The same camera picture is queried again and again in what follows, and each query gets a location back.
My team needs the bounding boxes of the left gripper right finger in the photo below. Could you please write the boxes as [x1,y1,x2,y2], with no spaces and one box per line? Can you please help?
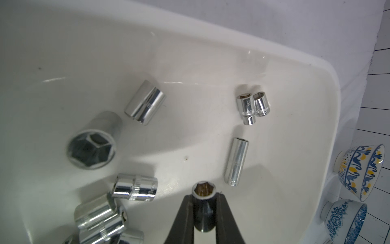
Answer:
[215,193,245,244]

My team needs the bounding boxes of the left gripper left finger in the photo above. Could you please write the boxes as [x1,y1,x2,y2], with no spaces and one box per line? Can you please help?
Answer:
[165,195,194,244]

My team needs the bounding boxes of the long chrome socket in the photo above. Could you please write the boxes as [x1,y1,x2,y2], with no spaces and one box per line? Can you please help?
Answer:
[224,137,249,187]

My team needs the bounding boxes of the short chrome socket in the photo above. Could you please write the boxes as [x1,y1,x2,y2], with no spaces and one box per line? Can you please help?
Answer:
[253,91,270,117]

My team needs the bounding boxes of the white plastic storage box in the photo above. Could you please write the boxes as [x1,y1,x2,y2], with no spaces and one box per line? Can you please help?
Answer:
[1,1,340,244]

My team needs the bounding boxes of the blue patterned plate lower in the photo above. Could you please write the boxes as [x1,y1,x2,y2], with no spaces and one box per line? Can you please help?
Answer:
[320,199,368,244]

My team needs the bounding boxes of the blue patterned plate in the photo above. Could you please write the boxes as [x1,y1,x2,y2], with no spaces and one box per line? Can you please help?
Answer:
[320,199,368,244]
[333,144,386,202]

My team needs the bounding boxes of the blue patterned plate upper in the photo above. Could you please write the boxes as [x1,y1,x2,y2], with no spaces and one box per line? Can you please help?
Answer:
[333,144,386,202]

